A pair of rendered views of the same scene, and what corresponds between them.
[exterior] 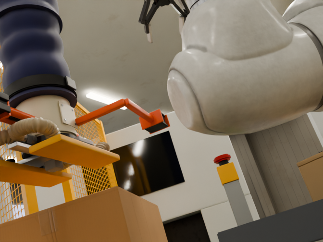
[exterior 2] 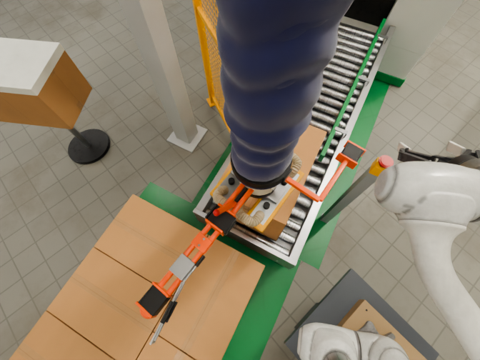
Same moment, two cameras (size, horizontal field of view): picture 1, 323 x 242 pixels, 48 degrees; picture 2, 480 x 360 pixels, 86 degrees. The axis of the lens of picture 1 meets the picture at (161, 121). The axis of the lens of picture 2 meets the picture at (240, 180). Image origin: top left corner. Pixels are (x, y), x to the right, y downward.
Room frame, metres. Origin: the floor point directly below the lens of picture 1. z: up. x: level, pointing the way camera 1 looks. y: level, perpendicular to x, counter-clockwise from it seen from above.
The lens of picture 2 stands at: (0.59, 0.23, 2.15)
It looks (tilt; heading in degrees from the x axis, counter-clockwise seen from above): 66 degrees down; 24
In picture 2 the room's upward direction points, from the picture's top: 2 degrees counter-clockwise
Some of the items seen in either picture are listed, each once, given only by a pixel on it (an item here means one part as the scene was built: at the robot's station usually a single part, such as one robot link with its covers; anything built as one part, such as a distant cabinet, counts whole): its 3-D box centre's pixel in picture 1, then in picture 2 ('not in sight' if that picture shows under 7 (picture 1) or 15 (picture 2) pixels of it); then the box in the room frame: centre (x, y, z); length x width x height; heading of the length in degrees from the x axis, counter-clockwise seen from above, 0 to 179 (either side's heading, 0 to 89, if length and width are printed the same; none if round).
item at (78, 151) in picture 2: not in sight; (71, 128); (1.23, 2.15, 0.31); 0.40 x 0.40 x 0.62
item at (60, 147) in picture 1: (79, 149); (275, 194); (1.01, 0.26, 1.10); 0.34 x 0.10 x 0.05; 166
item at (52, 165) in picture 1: (53, 162); not in sight; (1.04, 0.35, 1.10); 0.04 x 0.04 x 0.05; 76
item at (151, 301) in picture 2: not in sight; (154, 299); (0.46, 0.51, 1.21); 0.08 x 0.07 x 0.05; 166
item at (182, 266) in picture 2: not in sight; (183, 267); (0.59, 0.47, 1.20); 0.07 x 0.07 x 0.04; 76
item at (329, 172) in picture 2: not in sight; (349, 125); (2.03, -0.06, 0.50); 2.31 x 0.05 x 0.19; 175
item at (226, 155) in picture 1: (222, 161); (385, 162); (1.42, -0.18, 1.02); 0.07 x 0.07 x 0.04
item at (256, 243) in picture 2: not in sight; (242, 236); (0.89, 0.36, 0.58); 0.70 x 0.03 x 0.06; 85
